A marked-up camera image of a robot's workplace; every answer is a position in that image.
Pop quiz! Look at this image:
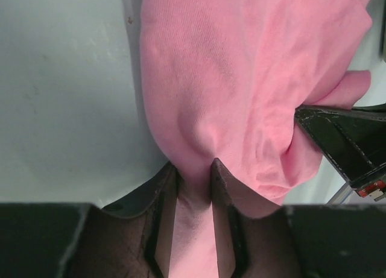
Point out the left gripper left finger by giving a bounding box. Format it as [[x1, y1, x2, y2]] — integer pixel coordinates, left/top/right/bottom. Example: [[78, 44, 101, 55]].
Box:
[[1, 163, 178, 277]]

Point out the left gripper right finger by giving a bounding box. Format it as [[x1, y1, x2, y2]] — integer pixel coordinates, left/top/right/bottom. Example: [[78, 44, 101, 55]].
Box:
[[211, 159, 385, 277]]

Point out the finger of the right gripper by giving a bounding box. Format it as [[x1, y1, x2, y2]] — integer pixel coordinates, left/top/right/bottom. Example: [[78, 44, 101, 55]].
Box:
[[295, 104, 385, 201]]

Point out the pink t shirt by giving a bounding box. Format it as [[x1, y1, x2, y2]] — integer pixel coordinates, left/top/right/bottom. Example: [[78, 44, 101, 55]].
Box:
[[140, 0, 372, 277]]

